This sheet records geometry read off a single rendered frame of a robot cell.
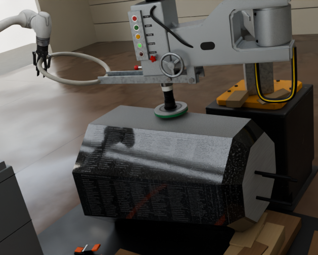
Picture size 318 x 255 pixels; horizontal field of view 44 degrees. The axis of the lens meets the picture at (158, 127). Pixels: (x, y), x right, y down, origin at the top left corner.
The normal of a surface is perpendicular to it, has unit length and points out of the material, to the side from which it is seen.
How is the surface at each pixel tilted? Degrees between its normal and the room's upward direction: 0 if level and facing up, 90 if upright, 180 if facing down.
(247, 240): 0
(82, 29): 90
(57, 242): 0
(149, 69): 90
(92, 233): 0
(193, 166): 45
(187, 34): 90
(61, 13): 90
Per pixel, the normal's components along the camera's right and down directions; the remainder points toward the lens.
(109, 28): -0.58, 0.40
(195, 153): -0.49, -0.35
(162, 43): -0.38, 0.42
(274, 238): -0.17, -0.91
